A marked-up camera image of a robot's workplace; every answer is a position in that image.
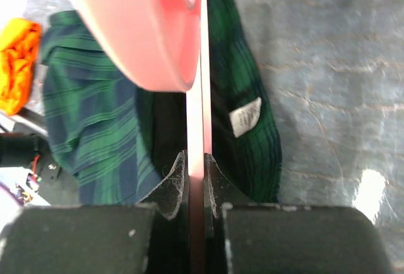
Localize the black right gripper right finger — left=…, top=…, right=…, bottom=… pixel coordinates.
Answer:
left=203, top=153, right=252, bottom=273

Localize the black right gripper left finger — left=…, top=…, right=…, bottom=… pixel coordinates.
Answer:
left=137, top=152, right=189, bottom=273

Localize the green plaid garment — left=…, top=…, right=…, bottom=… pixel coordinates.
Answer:
left=41, top=0, right=282, bottom=205

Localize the thick pink plastic hanger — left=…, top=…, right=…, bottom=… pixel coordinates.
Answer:
left=70, top=0, right=212, bottom=273

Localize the orange garment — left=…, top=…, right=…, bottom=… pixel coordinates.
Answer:
left=1, top=18, right=42, bottom=116

